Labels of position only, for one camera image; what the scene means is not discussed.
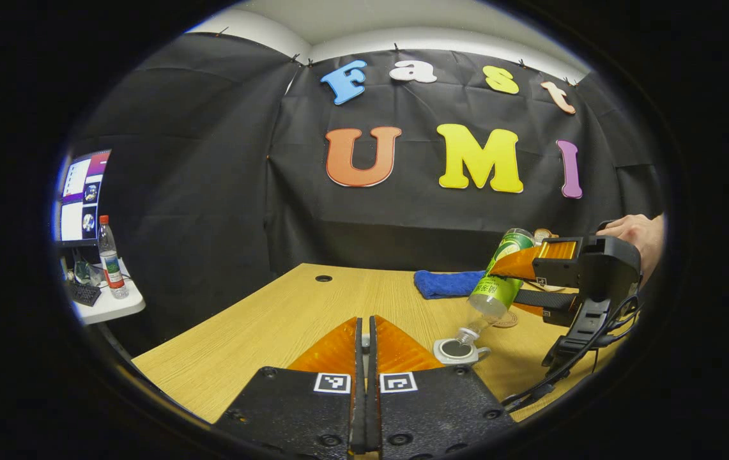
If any computer monitor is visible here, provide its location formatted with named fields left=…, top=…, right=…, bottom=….
left=58, top=149, right=111, bottom=247

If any white side table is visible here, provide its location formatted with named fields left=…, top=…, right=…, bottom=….
left=73, top=259, right=146, bottom=325

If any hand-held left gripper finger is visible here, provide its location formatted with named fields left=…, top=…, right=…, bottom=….
left=366, top=314, right=518, bottom=460
left=214, top=316, right=366, bottom=457

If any red cap plastic bottle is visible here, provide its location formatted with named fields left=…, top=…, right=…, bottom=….
left=98, top=215, right=129, bottom=300

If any black keyboard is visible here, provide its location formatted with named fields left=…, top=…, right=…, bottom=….
left=67, top=282, right=102, bottom=307

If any clear green label water bottle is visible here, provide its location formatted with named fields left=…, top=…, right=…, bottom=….
left=454, top=228, right=536, bottom=346

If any blue towel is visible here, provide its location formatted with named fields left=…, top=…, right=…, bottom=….
left=413, top=270, right=487, bottom=300

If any black backdrop cloth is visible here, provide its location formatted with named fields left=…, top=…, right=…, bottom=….
left=83, top=32, right=665, bottom=358

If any white teacup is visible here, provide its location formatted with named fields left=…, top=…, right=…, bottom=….
left=433, top=337, right=491, bottom=366

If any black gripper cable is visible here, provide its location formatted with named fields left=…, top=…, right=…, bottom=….
left=502, top=295, right=645, bottom=413

